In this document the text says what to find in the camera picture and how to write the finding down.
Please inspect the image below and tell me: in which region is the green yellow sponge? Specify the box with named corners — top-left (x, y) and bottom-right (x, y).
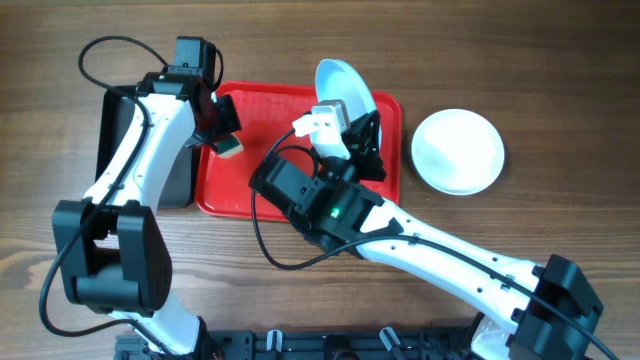
top-left (214, 135), bottom-right (244, 159)

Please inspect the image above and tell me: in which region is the white plate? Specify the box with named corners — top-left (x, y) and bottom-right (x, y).
top-left (410, 109), bottom-right (506, 196)

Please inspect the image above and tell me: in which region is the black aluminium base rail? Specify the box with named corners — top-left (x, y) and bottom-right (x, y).
top-left (113, 324), bottom-right (481, 360)

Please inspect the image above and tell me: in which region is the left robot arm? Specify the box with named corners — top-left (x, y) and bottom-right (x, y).
top-left (39, 36), bottom-right (243, 359)

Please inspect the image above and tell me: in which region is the light blue plate top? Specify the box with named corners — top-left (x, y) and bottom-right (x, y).
top-left (315, 59), bottom-right (377, 127)

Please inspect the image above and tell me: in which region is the red plastic tray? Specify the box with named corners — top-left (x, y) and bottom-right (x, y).
top-left (195, 81), bottom-right (402, 220)

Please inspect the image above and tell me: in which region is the black rectangular tray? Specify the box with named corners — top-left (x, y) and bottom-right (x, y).
top-left (95, 90), bottom-right (199, 208)

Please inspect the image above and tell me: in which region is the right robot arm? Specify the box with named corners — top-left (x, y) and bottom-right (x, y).
top-left (249, 110), bottom-right (615, 359)

